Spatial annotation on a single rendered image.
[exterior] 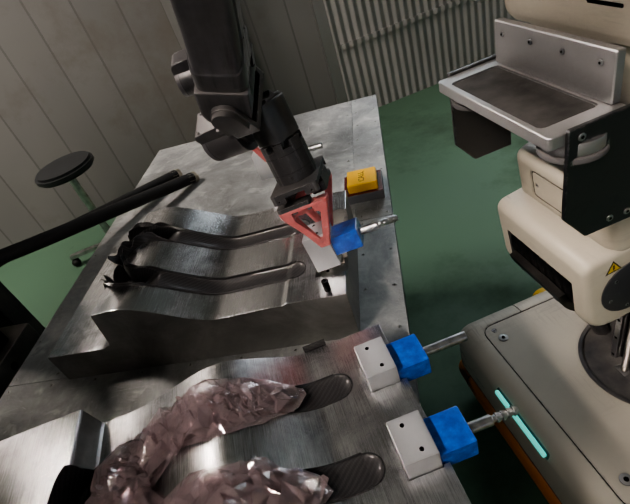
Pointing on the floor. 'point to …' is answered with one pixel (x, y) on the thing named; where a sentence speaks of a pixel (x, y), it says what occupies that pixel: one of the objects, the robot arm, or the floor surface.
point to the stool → (50, 176)
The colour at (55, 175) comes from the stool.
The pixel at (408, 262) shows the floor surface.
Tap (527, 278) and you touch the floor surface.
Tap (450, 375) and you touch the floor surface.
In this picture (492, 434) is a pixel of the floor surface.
